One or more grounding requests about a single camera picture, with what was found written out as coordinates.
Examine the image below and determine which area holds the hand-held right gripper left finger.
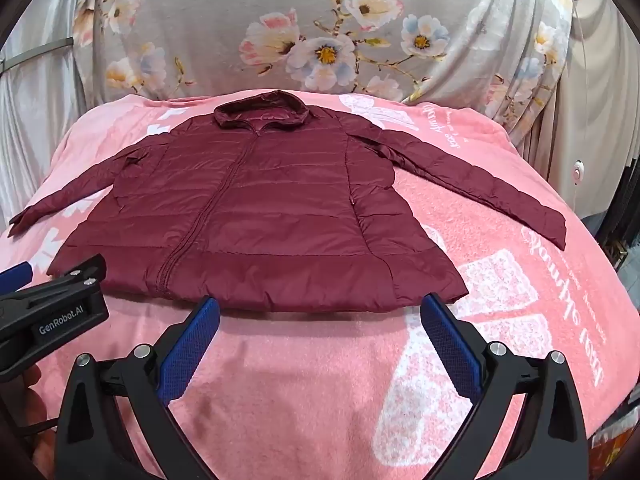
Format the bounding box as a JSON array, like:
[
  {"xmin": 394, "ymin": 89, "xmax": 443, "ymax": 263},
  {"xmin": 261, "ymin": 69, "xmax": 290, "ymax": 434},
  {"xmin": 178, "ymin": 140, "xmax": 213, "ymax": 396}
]
[{"xmin": 52, "ymin": 296, "xmax": 236, "ymax": 480}]

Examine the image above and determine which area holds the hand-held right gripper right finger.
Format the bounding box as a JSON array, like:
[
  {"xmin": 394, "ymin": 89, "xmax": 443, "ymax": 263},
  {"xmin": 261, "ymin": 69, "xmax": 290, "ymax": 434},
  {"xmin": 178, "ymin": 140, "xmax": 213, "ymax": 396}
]
[{"xmin": 420, "ymin": 292, "xmax": 588, "ymax": 480}]

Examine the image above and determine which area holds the grey floral cloth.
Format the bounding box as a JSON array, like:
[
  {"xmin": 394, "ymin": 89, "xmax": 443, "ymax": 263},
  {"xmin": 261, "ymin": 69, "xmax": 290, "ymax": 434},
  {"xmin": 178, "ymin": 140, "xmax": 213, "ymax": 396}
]
[{"xmin": 75, "ymin": 0, "xmax": 581, "ymax": 126}]

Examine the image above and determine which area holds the black cable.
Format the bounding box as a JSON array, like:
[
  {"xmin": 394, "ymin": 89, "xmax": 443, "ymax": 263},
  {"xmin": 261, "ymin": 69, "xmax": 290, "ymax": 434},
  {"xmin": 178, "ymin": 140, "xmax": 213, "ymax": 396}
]
[{"xmin": 17, "ymin": 417, "xmax": 58, "ymax": 436}]

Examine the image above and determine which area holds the maroon puffer jacket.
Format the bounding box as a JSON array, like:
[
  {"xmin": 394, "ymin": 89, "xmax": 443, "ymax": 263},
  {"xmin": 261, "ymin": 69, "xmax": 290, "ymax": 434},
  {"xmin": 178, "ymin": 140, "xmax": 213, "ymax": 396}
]
[{"xmin": 9, "ymin": 89, "xmax": 567, "ymax": 313}]

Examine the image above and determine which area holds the pink bow-print blanket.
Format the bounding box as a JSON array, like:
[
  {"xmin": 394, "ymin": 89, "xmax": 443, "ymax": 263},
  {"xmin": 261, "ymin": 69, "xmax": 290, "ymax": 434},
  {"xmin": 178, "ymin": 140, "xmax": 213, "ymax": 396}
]
[{"xmin": 0, "ymin": 91, "xmax": 640, "ymax": 480}]

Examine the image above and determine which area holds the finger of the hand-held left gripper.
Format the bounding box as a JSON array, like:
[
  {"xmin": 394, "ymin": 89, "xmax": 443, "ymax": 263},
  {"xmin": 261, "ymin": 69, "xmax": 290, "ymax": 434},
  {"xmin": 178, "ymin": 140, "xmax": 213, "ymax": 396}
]
[
  {"xmin": 47, "ymin": 254, "xmax": 108, "ymax": 289},
  {"xmin": 0, "ymin": 261, "xmax": 35, "ymax": 291}
]

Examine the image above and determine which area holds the grey metal bar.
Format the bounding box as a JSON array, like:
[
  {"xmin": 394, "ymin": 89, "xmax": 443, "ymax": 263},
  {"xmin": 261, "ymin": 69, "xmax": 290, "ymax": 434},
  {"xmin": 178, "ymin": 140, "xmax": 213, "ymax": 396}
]
[{"xmin": 0, "ymin": 37, "xmax": 75, "ymax": 73}]

